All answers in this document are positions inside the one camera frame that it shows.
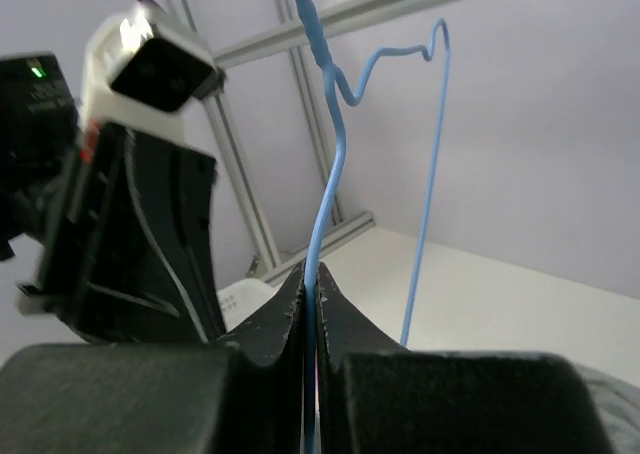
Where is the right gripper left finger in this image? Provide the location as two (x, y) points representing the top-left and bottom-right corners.
(1, 268), (305, 453)

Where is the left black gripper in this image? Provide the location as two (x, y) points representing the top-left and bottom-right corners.
(17, 122), (225, 343)

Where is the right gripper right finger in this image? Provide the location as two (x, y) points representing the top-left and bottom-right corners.
(316, 267), (613, 453)

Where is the blue wire hanger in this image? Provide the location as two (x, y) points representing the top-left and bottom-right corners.
(294, 0), (451, 453)

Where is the grey tank top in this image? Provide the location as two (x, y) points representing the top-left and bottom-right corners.
(574, 364), (640, 454)

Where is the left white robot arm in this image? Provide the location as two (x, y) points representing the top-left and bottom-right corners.
(1, 52), (226, 343)

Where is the white plastic basket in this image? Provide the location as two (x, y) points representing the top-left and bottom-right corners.
(217, 278), (276, 332)

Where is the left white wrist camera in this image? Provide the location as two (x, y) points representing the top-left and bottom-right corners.
(79, 2), (226, 146)

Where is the left aluminium frame post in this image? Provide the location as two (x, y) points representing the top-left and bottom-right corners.
(202, 0), (457, 286)

